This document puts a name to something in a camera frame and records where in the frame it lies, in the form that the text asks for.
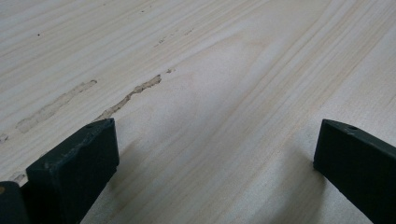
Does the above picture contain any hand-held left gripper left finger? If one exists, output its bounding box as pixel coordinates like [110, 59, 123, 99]
[25, 118, 120, 224]

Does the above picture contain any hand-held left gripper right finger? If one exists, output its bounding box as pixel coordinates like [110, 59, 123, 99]
[313, 119, 396, 224]

